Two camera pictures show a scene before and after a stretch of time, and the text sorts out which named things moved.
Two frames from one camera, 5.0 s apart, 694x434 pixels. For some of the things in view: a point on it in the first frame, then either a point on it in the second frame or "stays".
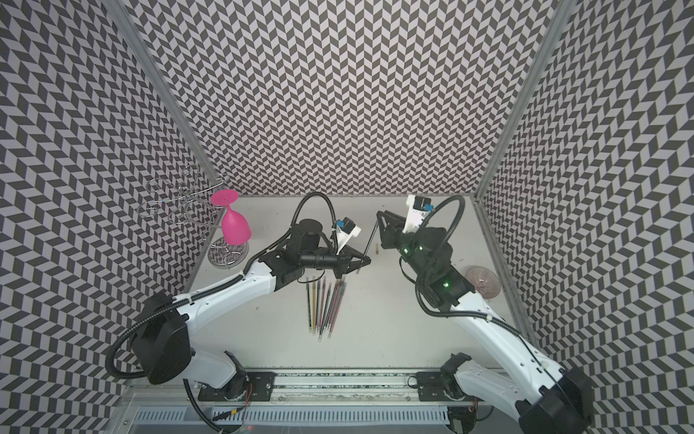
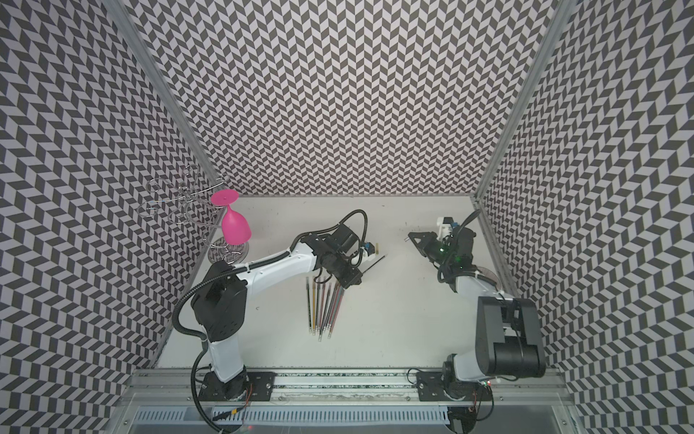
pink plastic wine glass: x=235 y=229 stays
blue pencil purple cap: x=368 y=244 -> x=372 y=264
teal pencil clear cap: x=336 y=306 stays
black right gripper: x=397 y=223 -> x=425 y=235
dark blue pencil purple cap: x=329 y=290 stays
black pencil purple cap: x=316 y=325 stays
